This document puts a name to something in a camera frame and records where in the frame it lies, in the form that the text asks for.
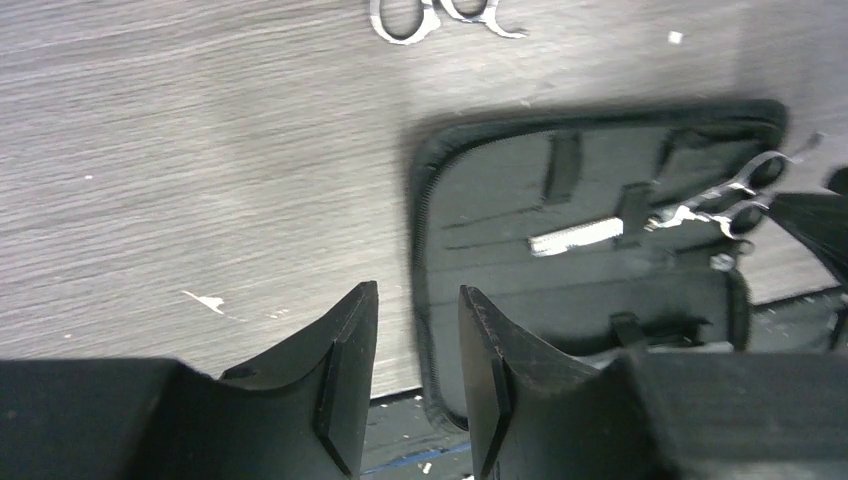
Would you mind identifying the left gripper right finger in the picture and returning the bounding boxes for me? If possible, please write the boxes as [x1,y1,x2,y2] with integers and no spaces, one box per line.
[458,284,848,480]

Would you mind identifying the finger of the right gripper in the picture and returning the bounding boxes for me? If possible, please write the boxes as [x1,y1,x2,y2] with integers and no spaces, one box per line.
[766,166,847,285]

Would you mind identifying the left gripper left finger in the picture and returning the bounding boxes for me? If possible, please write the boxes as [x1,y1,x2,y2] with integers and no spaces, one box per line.
[1,281,378,479]

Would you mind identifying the silver scissors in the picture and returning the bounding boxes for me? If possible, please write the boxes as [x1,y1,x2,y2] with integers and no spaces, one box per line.
[527,132,825,258]
[367,0,529,46]

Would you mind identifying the black hair clip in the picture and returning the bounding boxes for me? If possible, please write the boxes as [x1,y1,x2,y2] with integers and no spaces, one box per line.
[609,312,712,350]

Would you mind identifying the black zip tool case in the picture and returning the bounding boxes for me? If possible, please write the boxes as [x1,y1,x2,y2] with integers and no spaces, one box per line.
[409,99,789,431]

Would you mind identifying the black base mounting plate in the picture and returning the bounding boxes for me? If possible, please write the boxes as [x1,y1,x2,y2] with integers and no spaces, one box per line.
[360,284,848,480]

